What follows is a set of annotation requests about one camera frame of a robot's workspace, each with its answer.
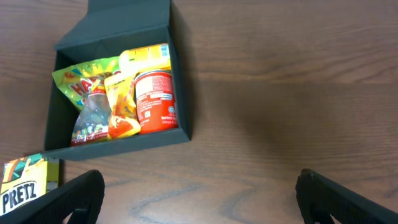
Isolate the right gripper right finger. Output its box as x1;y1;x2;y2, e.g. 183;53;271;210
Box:
295;169;397;224

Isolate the yellow Pretz snack box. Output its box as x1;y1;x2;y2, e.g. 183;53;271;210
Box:
1;154;60;215

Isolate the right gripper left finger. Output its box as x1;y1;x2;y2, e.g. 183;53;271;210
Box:
1;170;104;224

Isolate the yellow orange candy packet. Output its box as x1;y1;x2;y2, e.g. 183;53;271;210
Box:
104;70;141;140

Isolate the yellow Mentos bottle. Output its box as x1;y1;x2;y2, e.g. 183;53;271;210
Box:
119;43;171;75

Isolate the Haribo gummy bag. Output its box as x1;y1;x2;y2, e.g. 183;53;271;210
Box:
52;56;120;146

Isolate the red tin can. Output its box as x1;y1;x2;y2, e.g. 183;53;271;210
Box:
134;70;178;134

